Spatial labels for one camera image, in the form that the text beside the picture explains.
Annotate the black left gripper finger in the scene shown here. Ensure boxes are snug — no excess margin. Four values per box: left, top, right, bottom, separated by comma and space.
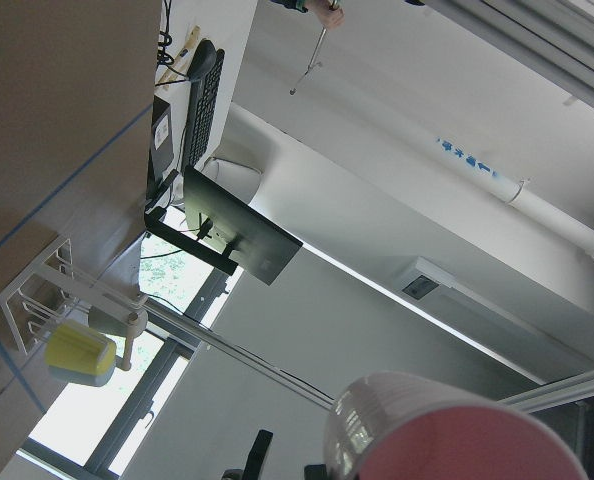
244, 429, 273, 480

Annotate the pink plastic cup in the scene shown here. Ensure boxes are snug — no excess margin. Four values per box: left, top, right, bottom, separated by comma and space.
323, 371, 587, 479

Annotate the light blue plastic cup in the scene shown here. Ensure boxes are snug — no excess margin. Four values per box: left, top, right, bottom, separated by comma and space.
48, 366, 115, 387

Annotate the grey plastic cup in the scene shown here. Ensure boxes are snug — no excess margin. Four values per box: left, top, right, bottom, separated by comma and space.
88, 307, 127, 338

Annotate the yellow plastic cup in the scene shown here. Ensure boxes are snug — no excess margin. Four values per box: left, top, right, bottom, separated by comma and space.
44, 320, 116, 376

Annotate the black monitor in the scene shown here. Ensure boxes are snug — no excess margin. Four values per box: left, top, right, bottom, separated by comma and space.
144, 168, 303, 285

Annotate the white office chair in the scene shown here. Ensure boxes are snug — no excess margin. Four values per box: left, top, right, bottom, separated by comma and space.
201, 157, 262, 204

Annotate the black mini computer box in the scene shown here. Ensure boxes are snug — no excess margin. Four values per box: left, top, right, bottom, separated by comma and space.
146, 96, 174, 200

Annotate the black keyboard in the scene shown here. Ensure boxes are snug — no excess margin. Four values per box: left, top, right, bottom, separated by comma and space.
181, 49, 225, 171

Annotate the black computer mouse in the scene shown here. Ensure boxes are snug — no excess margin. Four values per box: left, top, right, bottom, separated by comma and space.
187, 39, 217, 82

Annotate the person in black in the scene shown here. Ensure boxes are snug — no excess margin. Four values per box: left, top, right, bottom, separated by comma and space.
272, 0, 345, 29

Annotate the white wire cup rack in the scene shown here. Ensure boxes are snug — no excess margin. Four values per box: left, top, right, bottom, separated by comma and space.
0, 236, 148, 371

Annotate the wooden tool with strap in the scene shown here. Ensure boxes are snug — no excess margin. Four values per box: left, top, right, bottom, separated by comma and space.
155, 25, 201, 90

